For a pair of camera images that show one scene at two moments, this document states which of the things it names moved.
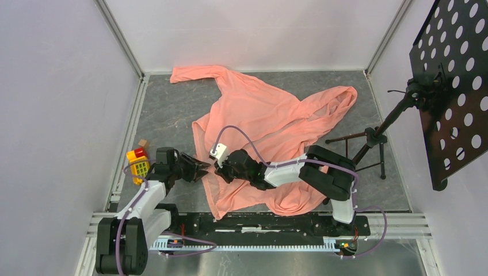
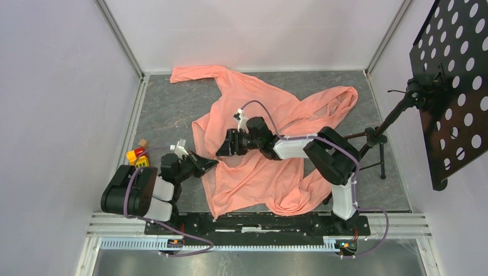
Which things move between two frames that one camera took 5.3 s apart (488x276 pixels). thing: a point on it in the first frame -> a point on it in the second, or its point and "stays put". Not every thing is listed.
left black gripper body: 186,168 stays put
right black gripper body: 228,173 -> 245,142
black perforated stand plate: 449,56 stays put
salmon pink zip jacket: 275,126 stays put
